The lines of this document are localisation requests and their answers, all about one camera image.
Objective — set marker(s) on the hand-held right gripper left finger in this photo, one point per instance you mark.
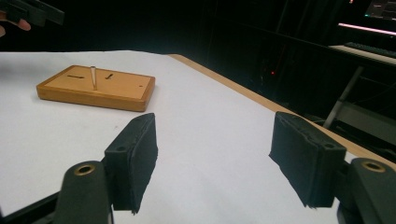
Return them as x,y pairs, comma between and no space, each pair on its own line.
134,161

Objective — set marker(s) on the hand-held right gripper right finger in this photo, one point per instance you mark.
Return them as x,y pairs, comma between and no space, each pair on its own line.
306,158

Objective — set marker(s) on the wooden picture frame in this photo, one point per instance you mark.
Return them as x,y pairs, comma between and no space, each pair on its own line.
124,88

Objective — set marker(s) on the white desk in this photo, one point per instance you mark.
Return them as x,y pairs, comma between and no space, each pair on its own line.
348,90

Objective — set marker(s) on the white paper sheet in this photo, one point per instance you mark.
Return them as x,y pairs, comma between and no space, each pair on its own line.
202,109

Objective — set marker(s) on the wooden table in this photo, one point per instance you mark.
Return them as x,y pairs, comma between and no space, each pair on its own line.
249,92

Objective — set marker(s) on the black keyboard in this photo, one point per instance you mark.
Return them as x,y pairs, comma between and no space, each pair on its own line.
370,49

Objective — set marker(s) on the computer monitor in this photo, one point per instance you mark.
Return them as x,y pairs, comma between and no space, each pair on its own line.
381,9

